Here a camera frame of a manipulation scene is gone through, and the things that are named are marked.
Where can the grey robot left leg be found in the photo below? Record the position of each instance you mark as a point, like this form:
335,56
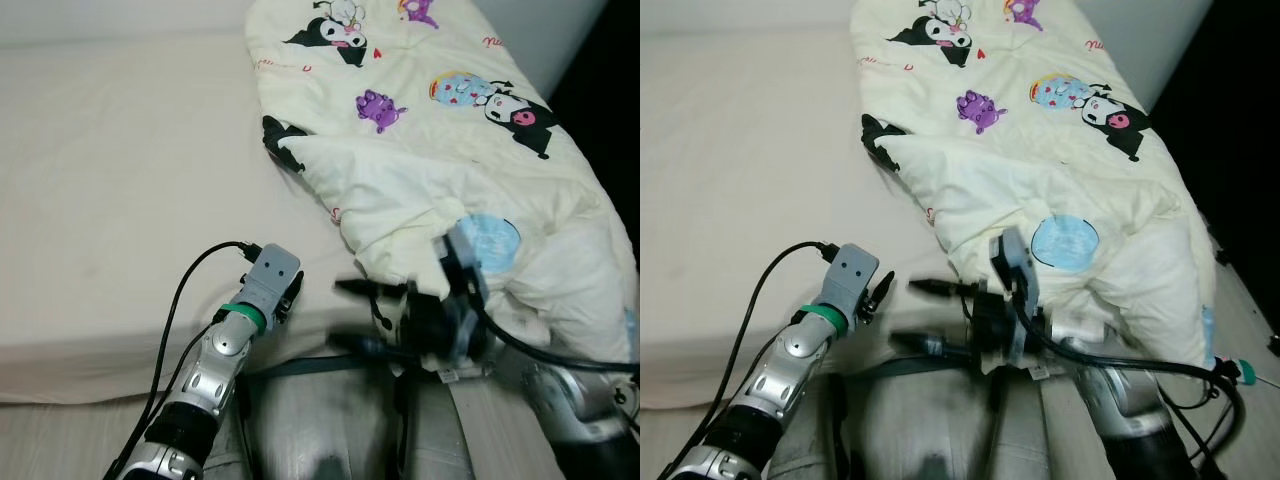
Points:
320,430
915,430

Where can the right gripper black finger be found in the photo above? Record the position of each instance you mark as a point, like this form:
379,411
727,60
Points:
370,289
940,288
365,345
930,345

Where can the bed with cream sheet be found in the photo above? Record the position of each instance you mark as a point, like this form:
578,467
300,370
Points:
120,200
740,200

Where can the cream cartoon print quilt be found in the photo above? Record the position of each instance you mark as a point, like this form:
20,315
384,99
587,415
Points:
1000,180
400,180

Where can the dark teal bed frame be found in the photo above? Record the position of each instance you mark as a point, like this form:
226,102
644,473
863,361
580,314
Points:
900,366
300,366

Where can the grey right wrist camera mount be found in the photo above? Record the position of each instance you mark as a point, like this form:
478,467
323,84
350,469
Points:
465,255
1015,260

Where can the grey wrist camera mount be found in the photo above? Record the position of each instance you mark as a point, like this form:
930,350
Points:
850,275
465,255
1015,260
270,275

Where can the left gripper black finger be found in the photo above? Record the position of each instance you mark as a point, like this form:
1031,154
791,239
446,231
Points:
884,285

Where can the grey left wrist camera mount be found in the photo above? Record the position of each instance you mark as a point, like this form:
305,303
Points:
850,275
270,275

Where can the teal plug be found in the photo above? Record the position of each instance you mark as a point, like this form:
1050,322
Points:
1240,372

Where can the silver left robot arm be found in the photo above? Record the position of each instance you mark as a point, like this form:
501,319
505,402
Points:
215,360
790,350

